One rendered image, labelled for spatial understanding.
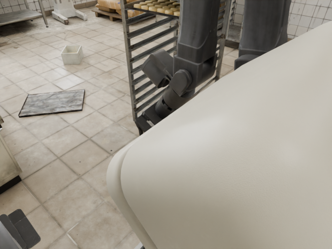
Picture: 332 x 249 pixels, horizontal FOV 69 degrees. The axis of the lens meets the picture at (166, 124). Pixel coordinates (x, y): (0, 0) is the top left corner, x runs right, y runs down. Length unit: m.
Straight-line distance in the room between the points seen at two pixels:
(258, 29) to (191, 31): 0.12
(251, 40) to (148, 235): 0.30
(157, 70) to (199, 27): 0.15
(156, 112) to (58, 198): 1.39
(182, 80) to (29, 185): 1.72
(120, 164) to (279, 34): 0.30
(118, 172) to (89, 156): 1.90
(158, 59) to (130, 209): 0.39
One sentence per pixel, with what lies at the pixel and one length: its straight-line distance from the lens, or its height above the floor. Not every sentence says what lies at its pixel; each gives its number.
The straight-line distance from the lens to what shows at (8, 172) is 1.98.
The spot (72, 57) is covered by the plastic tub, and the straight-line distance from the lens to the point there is 3.57.
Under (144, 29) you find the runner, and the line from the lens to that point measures 1.90.
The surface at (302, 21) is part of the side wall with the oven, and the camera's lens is 4.39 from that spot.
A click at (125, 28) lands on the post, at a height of 0.92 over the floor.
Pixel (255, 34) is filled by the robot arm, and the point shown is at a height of 1.32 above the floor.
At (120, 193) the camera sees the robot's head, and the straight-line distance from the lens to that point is 0.17.
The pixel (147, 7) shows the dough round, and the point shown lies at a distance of 1.67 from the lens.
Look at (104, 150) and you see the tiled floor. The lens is 2.09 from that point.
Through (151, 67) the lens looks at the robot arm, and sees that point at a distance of 0.54.
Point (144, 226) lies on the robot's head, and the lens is 0.17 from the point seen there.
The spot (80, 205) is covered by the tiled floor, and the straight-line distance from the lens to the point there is 1.80.
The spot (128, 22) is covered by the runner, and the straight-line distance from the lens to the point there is 1.76.
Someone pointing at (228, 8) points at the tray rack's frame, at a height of 0.99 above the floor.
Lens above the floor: 1.44
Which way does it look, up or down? 39 degrees down
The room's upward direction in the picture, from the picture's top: straight up
